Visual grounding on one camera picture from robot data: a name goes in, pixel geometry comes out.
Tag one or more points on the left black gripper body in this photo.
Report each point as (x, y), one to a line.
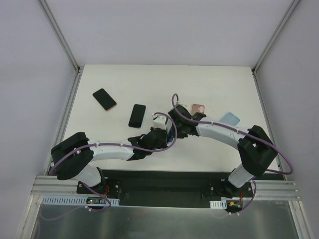
(162, 137)

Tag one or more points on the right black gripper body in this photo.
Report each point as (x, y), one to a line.
(178, 119)

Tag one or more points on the blue phone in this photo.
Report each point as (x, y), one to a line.
(137, 116)

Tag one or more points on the light blue phone case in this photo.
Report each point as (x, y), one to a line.
(230, 119)

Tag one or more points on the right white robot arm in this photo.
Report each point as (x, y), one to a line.
(254, 146)

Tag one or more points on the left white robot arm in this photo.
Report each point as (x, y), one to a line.
(71, 157)

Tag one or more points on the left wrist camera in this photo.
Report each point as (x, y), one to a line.
(160, 121)

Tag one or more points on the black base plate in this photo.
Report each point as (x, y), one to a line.
(166, 189)

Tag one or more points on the right white cable duct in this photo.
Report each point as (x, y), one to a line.
(222, 204)

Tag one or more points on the white cable duct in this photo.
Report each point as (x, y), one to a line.
(78, 201)
(222, 204)

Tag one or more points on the right aluminium frame post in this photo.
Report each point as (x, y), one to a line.
(276, 34)

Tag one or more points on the aluminium frame post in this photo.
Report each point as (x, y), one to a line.
(59, 34)
(276, 34)

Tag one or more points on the left white cable duct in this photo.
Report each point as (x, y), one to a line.
(78, 201)

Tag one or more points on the left aluminium frame post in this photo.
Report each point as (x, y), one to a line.
(59, 34)

